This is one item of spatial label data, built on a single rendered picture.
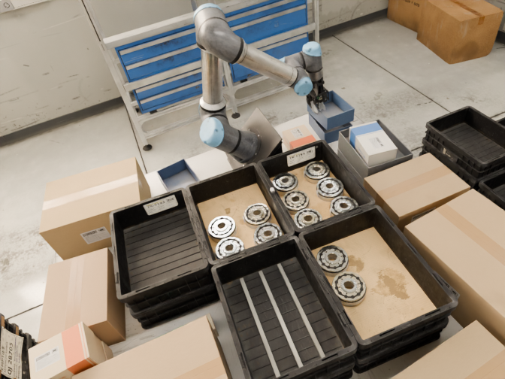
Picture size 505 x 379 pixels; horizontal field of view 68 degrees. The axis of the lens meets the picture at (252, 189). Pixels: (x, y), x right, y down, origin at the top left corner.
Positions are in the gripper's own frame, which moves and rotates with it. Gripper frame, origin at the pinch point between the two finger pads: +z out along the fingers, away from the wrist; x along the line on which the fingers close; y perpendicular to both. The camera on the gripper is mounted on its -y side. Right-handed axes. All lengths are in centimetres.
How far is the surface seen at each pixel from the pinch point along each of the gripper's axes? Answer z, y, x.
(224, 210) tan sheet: -4, 38, -61
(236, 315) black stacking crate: -5, 81, -72
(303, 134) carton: 5.9, 5.4, -11.1
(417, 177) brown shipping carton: -1, 61, 10
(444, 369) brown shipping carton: -4, 120, -28
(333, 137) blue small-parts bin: 11.4, 9.8, 2.6
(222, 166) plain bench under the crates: 10, -2, -53
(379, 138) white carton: -4.4, 38.1, 9.2
